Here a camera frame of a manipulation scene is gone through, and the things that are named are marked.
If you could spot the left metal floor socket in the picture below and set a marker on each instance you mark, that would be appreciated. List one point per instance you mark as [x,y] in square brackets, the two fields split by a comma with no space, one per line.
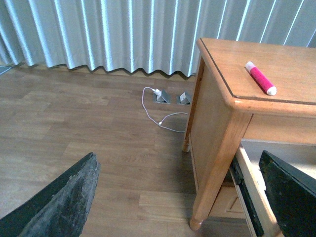
[161,97]

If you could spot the metal floor socket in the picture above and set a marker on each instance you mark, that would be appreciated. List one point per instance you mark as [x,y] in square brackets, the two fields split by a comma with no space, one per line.
[161,97]
[184,99]

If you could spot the wooden nightstand cabinet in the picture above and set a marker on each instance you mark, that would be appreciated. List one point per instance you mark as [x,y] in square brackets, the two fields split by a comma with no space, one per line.
[228,105]

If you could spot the grey pleated curtain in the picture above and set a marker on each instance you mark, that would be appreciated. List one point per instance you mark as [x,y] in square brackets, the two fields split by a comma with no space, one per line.
[147,34]

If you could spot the right metal floor socket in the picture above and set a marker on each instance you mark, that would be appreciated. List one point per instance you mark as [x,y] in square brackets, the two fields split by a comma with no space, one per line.
[184,99]

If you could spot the pink marker with white caps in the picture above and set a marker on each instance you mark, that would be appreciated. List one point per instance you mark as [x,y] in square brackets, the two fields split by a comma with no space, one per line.
[261,79]

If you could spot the wooden drawer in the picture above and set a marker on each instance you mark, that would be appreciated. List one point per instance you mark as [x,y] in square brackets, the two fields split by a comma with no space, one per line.
[227,204]
[250,184]

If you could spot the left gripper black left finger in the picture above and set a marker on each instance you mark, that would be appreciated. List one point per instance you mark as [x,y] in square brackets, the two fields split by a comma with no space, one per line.
[61,208]

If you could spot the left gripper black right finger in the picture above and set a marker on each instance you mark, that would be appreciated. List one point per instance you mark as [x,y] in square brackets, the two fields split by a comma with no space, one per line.
[291,194]

